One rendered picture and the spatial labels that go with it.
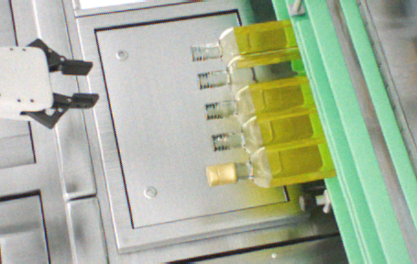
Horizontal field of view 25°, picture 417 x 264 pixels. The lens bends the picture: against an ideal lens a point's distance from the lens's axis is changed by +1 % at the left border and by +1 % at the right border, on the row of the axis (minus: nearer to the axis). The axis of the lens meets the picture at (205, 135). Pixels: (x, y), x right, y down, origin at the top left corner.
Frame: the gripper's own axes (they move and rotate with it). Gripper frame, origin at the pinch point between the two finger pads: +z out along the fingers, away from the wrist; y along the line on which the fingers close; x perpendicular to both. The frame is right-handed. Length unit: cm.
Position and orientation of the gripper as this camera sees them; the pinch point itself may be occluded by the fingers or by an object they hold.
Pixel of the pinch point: (81, 83)
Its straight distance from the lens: 136.4
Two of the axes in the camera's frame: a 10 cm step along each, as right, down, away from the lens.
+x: 4.1, -4.6, -7.9
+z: 8.9, 0.0, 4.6
